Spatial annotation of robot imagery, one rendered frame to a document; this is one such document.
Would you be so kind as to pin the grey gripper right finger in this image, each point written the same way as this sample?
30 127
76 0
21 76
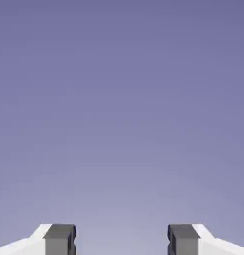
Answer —
184 241

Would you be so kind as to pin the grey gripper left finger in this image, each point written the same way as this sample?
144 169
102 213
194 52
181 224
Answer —
57 241

